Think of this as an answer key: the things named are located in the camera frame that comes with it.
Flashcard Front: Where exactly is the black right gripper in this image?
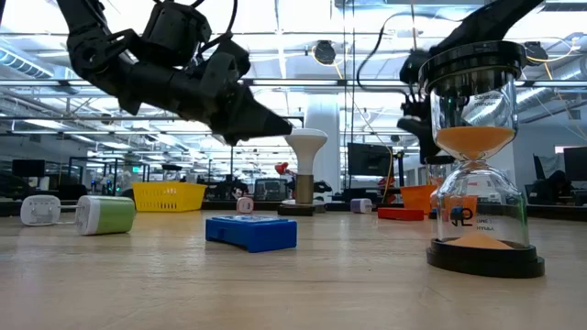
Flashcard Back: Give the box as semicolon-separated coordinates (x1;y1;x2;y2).
396;48;440;162

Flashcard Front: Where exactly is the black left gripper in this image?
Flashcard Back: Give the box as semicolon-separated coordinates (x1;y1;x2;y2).
119;38;294;147

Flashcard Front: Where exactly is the red rectangular case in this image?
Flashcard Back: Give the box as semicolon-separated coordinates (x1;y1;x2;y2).
377;207;426;222

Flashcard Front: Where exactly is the dark blue rectangular case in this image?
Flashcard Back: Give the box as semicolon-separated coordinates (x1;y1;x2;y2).
205;215;298;254

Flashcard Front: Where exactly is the orange sand hourglass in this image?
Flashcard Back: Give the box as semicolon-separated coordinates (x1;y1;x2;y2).
419;39;547;280

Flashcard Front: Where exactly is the black monitor screen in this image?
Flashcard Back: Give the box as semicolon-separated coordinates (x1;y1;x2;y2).
347;142;391;178
12;159;46;179
562;146;587;183

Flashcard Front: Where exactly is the white bulb table lamp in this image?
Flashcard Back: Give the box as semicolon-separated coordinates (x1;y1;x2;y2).
280;127;329;207

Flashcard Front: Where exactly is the orange plastic basket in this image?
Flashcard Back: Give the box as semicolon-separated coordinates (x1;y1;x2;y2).
399;184;437;215

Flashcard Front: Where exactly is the small black digital display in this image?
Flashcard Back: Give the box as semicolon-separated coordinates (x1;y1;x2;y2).
276;203;317;217

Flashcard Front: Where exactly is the yellow plastic basket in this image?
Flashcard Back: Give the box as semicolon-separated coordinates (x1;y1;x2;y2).
131;181;207;214

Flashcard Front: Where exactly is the person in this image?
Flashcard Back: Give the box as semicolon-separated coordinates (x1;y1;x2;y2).
535;168;580;206

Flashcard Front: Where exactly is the purple USB wall charger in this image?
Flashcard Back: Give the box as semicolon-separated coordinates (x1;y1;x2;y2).
349;198;373;215
19;194;62;228

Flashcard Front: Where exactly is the black ceiling cable reel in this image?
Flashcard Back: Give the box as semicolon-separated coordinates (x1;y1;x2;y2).
522;40;549;68
314;39;338;66

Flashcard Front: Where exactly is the green USB wall charger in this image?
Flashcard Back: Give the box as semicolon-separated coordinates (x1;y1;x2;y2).
61;195;137;237

